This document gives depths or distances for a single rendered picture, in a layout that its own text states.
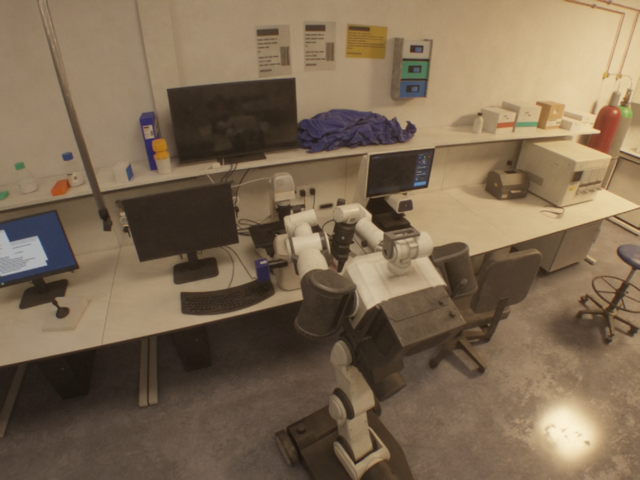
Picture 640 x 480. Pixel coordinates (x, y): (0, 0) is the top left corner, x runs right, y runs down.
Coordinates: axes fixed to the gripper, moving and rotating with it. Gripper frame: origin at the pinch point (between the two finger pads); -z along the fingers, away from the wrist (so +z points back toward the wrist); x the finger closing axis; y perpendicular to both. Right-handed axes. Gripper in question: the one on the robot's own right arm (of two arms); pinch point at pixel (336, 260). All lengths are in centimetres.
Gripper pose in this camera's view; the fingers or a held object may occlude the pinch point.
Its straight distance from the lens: 151.8
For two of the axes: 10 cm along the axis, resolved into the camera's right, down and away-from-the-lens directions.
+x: -3.5, -5.1, 7.9
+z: 2.0, -8.6, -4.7
